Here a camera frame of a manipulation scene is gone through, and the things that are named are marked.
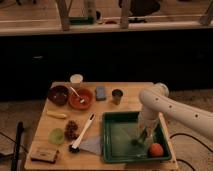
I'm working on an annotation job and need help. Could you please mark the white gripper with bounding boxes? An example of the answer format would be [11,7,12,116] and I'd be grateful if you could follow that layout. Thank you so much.
[138,117,158,146]

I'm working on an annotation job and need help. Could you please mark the green pepper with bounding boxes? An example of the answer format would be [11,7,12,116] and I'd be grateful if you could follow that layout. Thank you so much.
[131,130,147,146]

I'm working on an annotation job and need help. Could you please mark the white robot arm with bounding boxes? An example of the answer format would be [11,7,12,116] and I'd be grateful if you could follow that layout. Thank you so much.
[139,83,213,141]

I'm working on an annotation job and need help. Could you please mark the green plastic tray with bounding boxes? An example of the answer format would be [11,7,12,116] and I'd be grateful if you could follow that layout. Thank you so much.
[102,111,172,163]

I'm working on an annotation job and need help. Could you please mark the orange fruit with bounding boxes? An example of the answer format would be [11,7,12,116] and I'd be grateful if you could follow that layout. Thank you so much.
[148,143,164,157]

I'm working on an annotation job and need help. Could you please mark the metal cup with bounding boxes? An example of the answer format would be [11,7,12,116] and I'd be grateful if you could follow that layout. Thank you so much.
[112,89,123,105]

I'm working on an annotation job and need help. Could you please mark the grey cloth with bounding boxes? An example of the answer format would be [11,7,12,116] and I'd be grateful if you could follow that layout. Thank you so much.
[79,136,102,156]

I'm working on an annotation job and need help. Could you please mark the blue sponge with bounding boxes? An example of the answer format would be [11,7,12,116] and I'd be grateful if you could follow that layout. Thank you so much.
[95,86,106,101]

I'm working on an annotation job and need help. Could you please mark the orange bowl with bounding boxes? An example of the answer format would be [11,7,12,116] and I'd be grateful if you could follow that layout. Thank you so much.
[68,88,93,110]

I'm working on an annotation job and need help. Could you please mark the white spoon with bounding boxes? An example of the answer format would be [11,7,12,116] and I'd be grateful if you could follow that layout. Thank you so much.
[70,86,85,104]

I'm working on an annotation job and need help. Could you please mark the brown grape bunch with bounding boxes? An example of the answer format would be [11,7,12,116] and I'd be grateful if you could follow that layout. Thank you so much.
[64,120,79,140]

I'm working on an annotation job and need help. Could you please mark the green round lid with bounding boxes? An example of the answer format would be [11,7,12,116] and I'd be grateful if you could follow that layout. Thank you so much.
[48,128,64,145]

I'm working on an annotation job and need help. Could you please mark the white cup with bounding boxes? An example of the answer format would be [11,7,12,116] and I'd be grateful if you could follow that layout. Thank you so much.
[70,74,83,89]

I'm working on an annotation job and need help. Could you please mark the dark brown bowl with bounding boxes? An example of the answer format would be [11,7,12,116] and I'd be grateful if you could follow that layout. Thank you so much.
[47,85,69,106]

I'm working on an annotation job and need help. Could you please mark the brown wooden block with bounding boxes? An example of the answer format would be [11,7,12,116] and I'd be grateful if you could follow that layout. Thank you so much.
[30,147,59,164]

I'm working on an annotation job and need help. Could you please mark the black stand pole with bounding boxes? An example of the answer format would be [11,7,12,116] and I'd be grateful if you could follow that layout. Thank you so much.
[11,122,24,171]

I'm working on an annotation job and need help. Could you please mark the black cable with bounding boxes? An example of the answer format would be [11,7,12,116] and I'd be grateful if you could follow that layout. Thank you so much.
[169,132,213,171]

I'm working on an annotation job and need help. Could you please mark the white handled brush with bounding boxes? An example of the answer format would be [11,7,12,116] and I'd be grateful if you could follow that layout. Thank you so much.
[69,114,95,153]

